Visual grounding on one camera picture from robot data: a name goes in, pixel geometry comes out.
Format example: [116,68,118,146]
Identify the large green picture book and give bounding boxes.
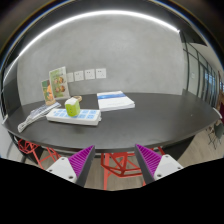
[49,67,70,99]

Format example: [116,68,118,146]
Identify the white wall socket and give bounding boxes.
[96,68,106,79]
[74,71,84,81]
[67,73,74,83]
[84,69,95,80]

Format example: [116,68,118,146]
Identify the curved ceiling light strip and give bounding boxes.
[3,9,180,81]

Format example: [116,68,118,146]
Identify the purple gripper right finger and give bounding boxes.
[135,144,183,184]

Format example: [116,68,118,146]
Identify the small wooden round object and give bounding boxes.
[73,96,82,102]

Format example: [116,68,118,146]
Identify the small orange picture book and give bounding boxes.
[41,80,55,105]

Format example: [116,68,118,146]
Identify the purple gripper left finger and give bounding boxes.
[47,145,95,187]

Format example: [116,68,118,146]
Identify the red wire chair left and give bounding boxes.
[18,139,60,169]

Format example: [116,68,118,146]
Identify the red wire chair middle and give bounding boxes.
[100,146,166,191]

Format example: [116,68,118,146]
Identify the green white charger plug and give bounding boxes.
[65,98,80,117]

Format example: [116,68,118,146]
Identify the red wire chair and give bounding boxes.
[100,146,166,191]
[18,139,60,169]

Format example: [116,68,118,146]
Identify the glass partition wall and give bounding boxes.
[180,31,224,108]

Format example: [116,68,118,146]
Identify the black chair at right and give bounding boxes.
[208,123,224,148]

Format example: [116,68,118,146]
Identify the stack of white blue booklets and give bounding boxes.
[97,91,135,112]

